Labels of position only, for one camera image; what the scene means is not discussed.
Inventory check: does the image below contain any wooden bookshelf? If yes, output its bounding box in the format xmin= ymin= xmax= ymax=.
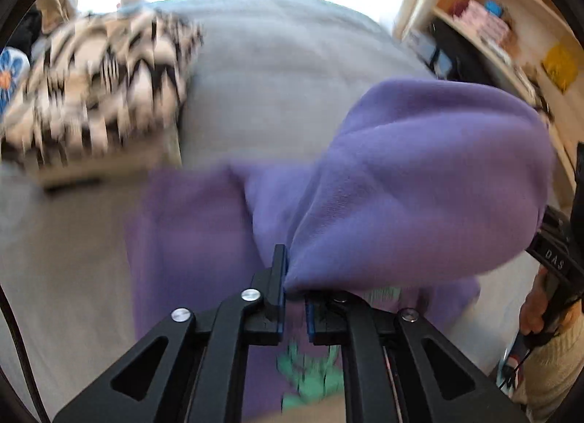
xmin=397 ymin=0 xmax=584 ymax=195

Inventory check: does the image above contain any black knit cloth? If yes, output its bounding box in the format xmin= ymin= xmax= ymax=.
xmin=9 ymin=7 xmax=44 ymax=54

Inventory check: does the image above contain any blue floral rolled quilt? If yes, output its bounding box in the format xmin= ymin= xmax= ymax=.
xmin=0 ymin=49 xmax=30 ymax=118

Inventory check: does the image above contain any person's right hand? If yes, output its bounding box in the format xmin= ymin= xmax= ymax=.
xmin=519 ymin=267 xmax=547 ymax=336

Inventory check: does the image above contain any purple zip hoodie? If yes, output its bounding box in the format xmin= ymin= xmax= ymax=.
xmin=125 ymin=77 xmax=557 ymax=419

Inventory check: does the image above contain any black bag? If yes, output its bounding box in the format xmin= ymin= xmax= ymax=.
xmin=426 ymin=16 xmax=503 ymax=102

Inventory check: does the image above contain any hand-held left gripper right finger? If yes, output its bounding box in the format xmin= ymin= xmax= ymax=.
xmin=305 ymin=288 xmax=532 ymax=423

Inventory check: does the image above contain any grey fleece bed blanket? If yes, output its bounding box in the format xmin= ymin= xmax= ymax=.
xmin=0 ymin=0 xmax=525 ymax=423

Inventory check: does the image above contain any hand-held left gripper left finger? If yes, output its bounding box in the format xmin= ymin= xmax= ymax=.
xmin=52 ymin=244 xmax=289 ymax=423

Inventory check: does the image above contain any black cable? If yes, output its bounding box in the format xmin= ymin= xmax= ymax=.
xmin=0 ymin=283 xmax=51 ymax=423

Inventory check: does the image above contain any person's right forearm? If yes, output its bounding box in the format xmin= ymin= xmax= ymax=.
xmin=511 ymin=300 xmax=584 ymax=423

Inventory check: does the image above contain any yellow packet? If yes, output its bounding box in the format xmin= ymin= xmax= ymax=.
xmin=543 ymin=42 xmax=578 ymax=92

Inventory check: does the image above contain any black and beige patterned pillow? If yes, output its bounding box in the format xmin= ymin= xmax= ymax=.
xmin=0 ymin=9 xmax=204 ymax=168

